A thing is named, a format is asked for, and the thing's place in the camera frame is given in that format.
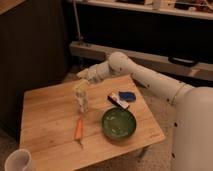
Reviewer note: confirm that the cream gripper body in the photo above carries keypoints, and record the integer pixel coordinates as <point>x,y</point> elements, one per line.
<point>82,85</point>

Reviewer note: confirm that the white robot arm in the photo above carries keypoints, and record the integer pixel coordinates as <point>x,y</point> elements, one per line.
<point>192,148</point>

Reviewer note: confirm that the white patterned bottle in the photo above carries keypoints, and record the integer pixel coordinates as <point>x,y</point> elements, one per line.
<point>82,100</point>

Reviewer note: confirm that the white and dark packet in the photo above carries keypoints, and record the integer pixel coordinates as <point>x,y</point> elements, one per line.
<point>114,98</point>

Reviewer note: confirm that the orange carrot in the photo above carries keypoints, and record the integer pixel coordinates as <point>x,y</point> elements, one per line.
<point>79,131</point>

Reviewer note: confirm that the wooden table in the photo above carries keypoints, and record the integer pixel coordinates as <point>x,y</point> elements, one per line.
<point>49,119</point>

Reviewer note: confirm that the blue sponge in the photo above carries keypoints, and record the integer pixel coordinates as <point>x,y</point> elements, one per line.
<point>127,96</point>

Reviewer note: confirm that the green bowl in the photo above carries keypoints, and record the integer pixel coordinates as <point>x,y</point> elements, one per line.
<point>118,124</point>

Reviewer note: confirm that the metal pole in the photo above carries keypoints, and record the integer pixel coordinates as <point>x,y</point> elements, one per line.
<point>80,38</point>

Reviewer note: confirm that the white cup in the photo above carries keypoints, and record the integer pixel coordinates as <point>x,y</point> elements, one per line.
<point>19,160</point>

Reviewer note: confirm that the long grey case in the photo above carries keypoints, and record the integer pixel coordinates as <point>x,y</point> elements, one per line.
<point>160,63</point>

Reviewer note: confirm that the upper shelf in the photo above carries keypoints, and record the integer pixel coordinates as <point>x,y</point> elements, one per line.
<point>144,8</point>

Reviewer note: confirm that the black case handle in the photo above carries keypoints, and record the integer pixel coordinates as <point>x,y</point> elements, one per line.
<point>183,62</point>

